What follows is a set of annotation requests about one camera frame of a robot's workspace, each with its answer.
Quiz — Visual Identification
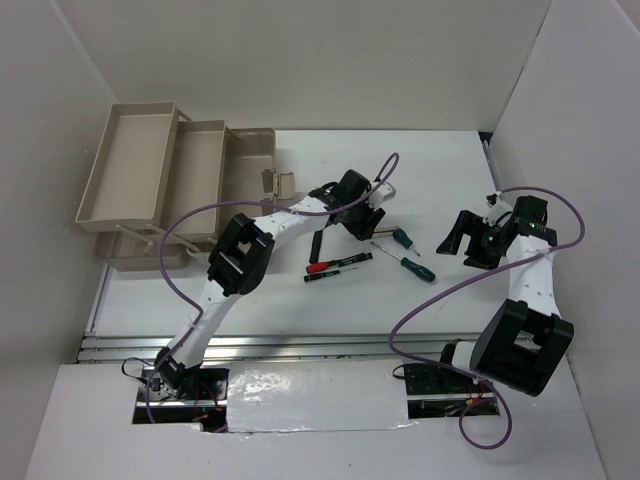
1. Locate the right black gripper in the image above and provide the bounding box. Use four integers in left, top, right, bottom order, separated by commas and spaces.
436, 209, 505, 272

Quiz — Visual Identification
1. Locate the silver adjustable wrench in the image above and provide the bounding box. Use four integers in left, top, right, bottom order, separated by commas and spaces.
373, 228, 396, 238

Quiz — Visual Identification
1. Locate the short green screwdriver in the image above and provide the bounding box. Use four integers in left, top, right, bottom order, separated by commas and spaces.
392, 228, 421, 257

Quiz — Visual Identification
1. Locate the red black precision screwdriver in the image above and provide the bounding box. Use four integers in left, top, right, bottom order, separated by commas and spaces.
306, 252, 373, 274

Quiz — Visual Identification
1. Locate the long green screwdriver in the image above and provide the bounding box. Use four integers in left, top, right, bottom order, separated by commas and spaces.
370, 241, 436, 283

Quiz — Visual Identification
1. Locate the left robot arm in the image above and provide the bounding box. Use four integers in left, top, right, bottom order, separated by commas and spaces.
154, 170, 396, 399

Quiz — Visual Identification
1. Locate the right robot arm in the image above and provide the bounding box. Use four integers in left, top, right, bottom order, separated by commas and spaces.
435, 194, 574, 396

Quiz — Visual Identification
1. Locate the small rubber mallet hammer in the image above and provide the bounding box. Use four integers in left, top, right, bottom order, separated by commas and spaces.
309, 230, 324, 264

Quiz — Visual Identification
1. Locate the silver foil tape sheet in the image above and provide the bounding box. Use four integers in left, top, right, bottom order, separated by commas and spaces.
226, 360, 411, 433

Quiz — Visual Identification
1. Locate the beige plastic toolbox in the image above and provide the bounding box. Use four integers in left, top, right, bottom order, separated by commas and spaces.
76, 102, 295, 272

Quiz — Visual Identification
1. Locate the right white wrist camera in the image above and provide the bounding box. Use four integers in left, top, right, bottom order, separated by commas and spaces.
483, 191, 512, 227

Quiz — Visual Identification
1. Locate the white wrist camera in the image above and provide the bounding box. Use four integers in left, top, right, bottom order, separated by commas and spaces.
367, 182, 396, 210
483, 191, 512, 227

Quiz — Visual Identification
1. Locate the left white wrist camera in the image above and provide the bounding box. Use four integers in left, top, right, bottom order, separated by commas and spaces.
367, 182, 396, 210

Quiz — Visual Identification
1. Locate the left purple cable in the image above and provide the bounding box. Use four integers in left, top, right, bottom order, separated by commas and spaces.
144, 152, 401, 426

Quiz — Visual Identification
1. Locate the purple cable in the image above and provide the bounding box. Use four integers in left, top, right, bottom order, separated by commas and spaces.
389, 186, 587, 451
144, 152, 401, 426

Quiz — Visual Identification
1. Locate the aluminium mounting rail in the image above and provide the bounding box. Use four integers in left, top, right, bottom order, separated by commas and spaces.
77, 333, 451, 364

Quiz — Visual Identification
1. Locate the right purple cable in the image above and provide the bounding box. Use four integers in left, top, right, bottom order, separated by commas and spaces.
389, 186, 587, 451

